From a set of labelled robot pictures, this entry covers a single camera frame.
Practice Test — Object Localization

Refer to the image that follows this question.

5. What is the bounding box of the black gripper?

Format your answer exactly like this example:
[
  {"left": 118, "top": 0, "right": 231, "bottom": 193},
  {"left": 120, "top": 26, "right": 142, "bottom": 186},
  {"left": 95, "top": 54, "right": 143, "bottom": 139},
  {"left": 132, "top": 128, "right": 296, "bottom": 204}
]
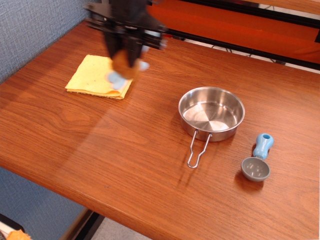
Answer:
[{"left": 84, "top": 0, "right": 168, "bottom": 68}]

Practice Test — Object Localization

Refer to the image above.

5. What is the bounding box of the blue handled grey scoop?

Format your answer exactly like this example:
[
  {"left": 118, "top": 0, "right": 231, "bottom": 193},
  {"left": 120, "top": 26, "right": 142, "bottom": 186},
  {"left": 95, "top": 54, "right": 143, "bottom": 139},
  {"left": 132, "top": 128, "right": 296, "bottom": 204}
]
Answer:
[{"left": 241, "top": 133, "right": 274, "bottom": 182}]

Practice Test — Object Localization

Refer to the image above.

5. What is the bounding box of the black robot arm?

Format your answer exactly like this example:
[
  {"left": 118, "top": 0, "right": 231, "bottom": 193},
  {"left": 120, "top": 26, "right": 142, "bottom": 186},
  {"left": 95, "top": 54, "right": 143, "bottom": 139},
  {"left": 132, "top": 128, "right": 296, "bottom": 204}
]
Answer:
[{"left": 84, "top": 0, "right": 168, "bottom": 67}]

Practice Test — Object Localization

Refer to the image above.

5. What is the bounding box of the blue and brown plush toy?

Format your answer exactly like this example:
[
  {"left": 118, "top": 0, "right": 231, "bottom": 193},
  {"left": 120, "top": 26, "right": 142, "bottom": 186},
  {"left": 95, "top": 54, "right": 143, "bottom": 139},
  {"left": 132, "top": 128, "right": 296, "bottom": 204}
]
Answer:
[{"left": 106, "top": 49, "right": 150, "bottom": 90}]

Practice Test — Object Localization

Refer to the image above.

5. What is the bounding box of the stainless steel pan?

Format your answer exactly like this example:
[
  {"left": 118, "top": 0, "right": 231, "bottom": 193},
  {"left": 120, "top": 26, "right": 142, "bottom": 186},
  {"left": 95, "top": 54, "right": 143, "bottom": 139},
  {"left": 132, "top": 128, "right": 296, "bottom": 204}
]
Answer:
[{"left": 178, "top": 86, "right": 246, "bottom": 169}]

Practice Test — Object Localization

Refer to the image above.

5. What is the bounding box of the folded yellow towel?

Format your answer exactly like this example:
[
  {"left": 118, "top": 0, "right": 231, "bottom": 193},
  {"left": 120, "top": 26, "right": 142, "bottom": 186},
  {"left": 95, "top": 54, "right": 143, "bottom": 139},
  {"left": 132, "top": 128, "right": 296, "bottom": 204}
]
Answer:
[{"left": 65, "top": 54, "right": 132, "bottom": 100}]

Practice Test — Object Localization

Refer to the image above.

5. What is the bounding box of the orange panel black frame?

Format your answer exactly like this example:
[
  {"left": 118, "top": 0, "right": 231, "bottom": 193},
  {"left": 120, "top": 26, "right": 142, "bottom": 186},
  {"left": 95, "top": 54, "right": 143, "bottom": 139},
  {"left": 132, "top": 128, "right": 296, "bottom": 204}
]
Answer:
[{"left": 148, "top": 0, "right": 320, "bottom": 70}]

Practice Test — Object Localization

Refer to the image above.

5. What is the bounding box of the orange fuzzy object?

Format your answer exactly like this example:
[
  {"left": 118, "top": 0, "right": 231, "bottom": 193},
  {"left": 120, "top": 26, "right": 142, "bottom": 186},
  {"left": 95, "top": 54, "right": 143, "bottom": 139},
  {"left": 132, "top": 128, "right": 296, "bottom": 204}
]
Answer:
[{"left": 6, "top": 230, "right": 32, "bottom": 240}]

